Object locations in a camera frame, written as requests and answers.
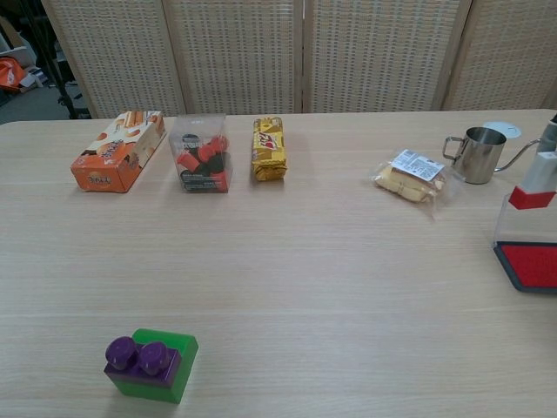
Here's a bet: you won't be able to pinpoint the purple toy block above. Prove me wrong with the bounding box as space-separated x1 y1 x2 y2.
103 335 180 388

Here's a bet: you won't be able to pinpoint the green toy block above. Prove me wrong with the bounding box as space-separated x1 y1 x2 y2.
113 328 199 405

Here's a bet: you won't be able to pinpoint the white round desk grommet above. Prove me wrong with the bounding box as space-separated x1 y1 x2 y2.
482 120 522 140

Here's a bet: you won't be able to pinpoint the orange bag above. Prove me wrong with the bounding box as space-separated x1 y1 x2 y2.
0 60 27 93

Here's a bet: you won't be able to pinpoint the clear box red black sweets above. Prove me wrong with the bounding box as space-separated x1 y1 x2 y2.
168 113 232 195

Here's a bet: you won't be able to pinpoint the orange snack box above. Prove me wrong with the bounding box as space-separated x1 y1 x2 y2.
71 110 168 193

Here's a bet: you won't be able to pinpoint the bread in clear wrapper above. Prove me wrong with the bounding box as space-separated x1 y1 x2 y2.
369 147 458 219

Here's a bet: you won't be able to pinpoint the steel long-spout pitcher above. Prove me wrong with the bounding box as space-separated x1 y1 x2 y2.
442 126 545 185

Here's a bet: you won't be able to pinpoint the white and red block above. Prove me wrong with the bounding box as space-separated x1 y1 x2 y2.
508 151 557 212

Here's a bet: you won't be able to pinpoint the gold biscuit packet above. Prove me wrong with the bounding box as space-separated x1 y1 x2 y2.
251 116 288 183

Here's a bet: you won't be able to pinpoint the red tray clear lid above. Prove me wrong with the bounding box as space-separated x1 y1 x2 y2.
491 191 557 293

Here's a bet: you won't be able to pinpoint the black tripod stand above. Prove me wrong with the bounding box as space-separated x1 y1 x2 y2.
23 0 93 119

